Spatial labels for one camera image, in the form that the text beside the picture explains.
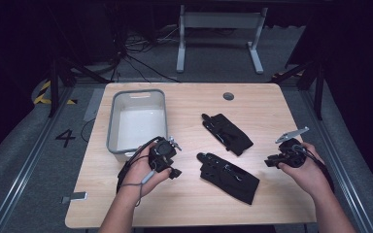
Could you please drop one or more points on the person's left hand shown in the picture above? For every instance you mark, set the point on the person's left hand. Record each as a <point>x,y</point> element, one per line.
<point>139,174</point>

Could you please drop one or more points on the black metal stand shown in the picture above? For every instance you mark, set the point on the black metal stand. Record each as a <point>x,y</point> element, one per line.
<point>54,90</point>
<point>319,93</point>

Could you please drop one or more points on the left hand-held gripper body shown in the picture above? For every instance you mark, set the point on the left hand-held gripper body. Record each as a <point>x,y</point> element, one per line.
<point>161,153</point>

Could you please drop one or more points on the grey plastic bin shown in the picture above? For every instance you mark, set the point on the grey plastic bin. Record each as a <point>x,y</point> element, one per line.
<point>136,126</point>

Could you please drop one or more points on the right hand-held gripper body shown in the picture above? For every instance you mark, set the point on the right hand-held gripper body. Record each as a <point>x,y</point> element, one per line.
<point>293,155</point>

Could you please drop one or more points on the metal floor rail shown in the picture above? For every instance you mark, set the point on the metal floor rail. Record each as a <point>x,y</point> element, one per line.
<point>346,174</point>
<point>22,174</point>

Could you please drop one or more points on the person's right hand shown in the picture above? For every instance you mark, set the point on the person's right hand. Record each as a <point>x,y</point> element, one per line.
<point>311,174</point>

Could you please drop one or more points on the yellow black hazard tape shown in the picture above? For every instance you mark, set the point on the yellow black hazard tape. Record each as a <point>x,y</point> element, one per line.
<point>42,93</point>

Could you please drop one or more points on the grey table grommet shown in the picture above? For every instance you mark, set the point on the grey table grommet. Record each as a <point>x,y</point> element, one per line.
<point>228,96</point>

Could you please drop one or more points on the silver metal bracket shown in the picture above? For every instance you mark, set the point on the silver metal bracket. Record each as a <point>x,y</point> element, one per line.
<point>77,196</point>

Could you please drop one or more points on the white metal table frame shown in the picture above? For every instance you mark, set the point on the white metal table frame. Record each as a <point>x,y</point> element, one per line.
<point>220,20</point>

